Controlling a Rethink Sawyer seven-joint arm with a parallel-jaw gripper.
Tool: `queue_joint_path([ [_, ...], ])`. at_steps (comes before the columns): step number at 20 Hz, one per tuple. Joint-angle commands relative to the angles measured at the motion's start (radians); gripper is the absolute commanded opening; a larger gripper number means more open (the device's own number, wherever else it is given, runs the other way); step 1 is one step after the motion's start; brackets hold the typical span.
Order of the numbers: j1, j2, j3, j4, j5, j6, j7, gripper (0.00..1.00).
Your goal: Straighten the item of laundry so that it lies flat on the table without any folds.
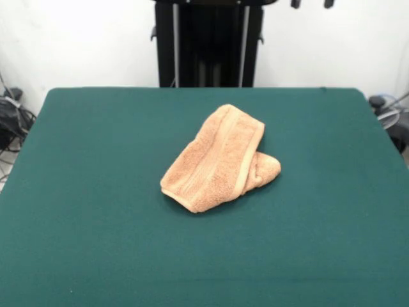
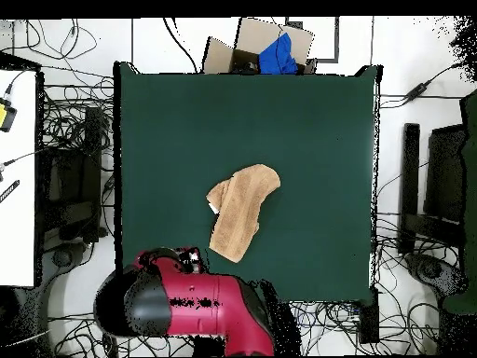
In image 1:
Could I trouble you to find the tangled black cables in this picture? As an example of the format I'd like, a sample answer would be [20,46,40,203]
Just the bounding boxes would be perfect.
[0,86,38,155]

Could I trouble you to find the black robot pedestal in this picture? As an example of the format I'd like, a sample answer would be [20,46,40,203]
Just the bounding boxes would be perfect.
[148,0,279,88]

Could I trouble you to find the dark green table cloth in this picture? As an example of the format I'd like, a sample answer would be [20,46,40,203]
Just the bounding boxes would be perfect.
[0,86,409,307]

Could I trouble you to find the tan terry towel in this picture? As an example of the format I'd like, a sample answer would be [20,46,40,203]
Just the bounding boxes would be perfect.
[158,103,282,214]

